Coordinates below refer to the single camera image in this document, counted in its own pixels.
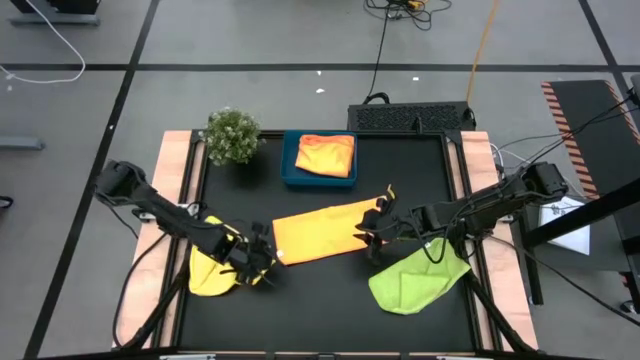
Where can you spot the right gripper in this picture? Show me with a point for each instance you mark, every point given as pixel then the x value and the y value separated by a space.
pixel 400 225

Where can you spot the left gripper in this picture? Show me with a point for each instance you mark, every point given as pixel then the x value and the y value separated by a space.
pixel 240 255

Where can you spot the yellow-orange microfiber towel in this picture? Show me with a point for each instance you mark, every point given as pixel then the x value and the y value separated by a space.
pixel 320 232

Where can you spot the green microfiber towel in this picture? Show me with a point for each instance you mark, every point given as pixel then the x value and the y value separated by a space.
pixel 415 285

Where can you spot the orange microfiber towel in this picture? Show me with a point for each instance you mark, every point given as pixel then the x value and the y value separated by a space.
pixel 325 157

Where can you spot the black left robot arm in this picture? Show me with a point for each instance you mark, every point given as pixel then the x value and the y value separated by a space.
pixel 165 220

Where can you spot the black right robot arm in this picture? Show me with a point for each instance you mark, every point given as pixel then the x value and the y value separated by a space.
pixel 500 197

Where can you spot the yellow microfiber towel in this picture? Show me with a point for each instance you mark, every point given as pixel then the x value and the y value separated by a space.
pixel 210 280

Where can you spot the yellow tape tag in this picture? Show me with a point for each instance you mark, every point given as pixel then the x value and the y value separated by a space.
pixel 390 192

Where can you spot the blue plastic bin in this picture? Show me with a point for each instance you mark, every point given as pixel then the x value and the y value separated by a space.
pixel 289 165

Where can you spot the black computer case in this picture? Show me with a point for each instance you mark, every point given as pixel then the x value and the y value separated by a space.
pixel 410 117

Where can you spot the small potted green plant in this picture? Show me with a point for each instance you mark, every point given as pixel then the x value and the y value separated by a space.
pixel 232 137

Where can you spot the pale wooden table board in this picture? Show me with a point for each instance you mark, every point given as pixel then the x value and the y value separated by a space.
pixel 172 150
pixel 477 150

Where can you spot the black metal beam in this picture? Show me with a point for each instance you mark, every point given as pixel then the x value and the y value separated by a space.
pixel 590 212

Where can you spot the black hazard-striped ramp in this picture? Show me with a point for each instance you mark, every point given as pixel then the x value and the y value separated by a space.
pixel 595 130

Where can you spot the black floor item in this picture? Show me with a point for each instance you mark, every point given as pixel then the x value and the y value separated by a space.
pixel 4 202

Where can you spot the black caster foot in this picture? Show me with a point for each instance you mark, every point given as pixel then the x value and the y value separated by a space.
pixel 631 307

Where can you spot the grey floor bar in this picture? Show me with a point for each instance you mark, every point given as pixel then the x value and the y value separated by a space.
pixel 20 143

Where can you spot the grey furniture base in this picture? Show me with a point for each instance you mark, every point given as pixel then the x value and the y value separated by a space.
pixel 55 19

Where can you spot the black table frame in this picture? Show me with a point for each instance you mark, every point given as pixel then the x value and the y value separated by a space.
pixel 400 134

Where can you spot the black frame strut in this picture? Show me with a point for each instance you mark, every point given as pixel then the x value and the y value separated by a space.
pixel 155 310
pixel 500 320

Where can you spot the black stand post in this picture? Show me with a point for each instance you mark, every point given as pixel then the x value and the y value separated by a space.
pixel 532 275

